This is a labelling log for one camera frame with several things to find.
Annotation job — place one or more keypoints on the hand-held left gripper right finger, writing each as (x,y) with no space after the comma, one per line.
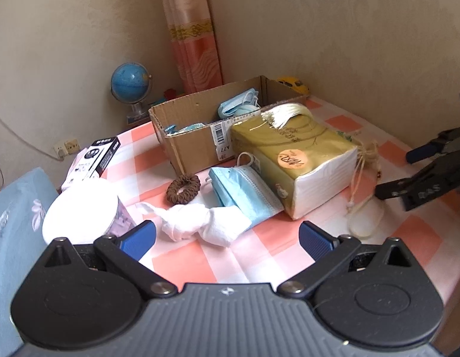
(317,240)

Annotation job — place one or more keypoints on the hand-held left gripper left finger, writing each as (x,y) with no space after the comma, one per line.
(138,240)

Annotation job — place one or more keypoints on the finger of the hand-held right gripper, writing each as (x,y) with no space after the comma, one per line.
(434,182)
(423,152)

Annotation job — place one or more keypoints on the brown cardboard box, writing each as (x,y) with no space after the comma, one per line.
(192,145)

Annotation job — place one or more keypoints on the blue tassel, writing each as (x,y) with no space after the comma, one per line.
(171,129)

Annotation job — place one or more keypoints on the blue silk sachet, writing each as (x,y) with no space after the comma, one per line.
(191,127)

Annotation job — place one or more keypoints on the blue face mask bundle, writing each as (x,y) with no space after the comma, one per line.
(237,104)

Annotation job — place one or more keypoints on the pink checkered tablecloth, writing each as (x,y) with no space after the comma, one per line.
(363,267)

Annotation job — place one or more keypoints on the clear plastic jar white lid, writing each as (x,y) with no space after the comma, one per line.
(81,212)

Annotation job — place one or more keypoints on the brown scrunchie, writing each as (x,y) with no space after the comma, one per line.
(183,189)

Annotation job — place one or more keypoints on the crumpled white tissue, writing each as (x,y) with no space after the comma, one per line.
(211,223)

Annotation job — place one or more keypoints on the olive tissue pack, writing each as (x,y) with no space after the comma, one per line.
(296,156)

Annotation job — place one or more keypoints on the black and white box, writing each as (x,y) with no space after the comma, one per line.
(98,156)

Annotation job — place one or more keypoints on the blue floral pillow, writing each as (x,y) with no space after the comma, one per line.
(18,230)

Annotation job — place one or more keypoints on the cream tassel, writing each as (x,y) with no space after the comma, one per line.
(289,113)

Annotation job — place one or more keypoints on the yellow toy car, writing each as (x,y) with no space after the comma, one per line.
(293,83)

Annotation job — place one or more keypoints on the red toy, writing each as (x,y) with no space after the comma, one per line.
(173,93)

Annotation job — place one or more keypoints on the blue desk globe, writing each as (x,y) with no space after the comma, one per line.
(130,80)

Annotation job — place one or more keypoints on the pink patterned curtain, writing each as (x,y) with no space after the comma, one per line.
(192,33)

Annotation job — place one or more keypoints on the white wall outlet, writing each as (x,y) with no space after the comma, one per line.
(66,148)

